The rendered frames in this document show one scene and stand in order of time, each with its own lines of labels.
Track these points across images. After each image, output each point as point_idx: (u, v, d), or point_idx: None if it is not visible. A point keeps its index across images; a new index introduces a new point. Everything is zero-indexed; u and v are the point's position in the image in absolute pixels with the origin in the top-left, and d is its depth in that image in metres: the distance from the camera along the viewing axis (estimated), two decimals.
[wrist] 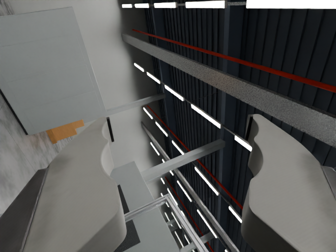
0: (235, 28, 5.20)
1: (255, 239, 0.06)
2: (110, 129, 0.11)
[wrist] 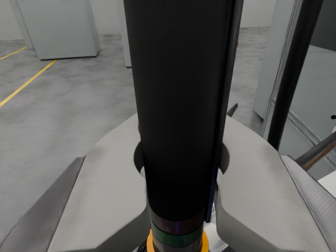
0: None
1: (230, 236, 0.07)
2: None
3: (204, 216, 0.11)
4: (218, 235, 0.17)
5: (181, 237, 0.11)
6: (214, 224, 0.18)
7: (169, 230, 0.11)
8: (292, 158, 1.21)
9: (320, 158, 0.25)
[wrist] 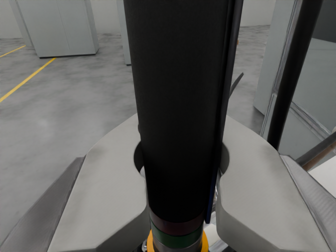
0: None
1: (230, 236, 0.07)
2: None
3: (203, 217, 0.11)
4: (217, 236, 0.17)
5: (181, 238, 0.11)
6: (214, 225, 0.18)
7: (169, 231, 0.11)
8: (296, 150, 1.17)
9: (320, 158, 0.25)
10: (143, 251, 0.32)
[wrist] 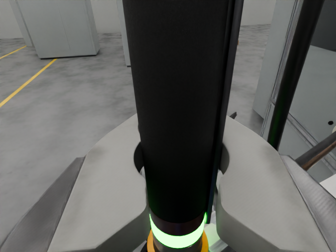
0: None
1: (230, 237, 0.07)
2: None
3: (203, 217, 0.11)
4: (217, 235, 0.17)
5: (181, 238, 0.11)
6: (214, 224, 0.18)
7: (169, 231, 0.11)
8: None
9: (320, 157, 0.25)
10: None
